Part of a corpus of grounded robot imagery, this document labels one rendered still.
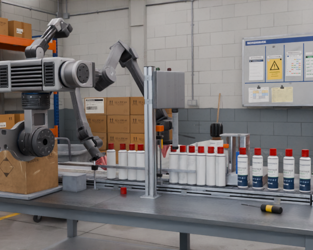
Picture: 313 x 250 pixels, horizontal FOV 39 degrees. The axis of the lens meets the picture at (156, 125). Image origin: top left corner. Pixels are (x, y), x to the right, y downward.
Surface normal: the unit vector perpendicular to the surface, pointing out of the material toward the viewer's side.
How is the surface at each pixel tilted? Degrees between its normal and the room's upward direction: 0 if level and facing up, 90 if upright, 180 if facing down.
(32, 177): 90
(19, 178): 90
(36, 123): 90
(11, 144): 90
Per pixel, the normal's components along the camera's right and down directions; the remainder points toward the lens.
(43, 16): 0.88, 0.02
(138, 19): -0.48, 0.05
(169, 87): 0.51, 0.04
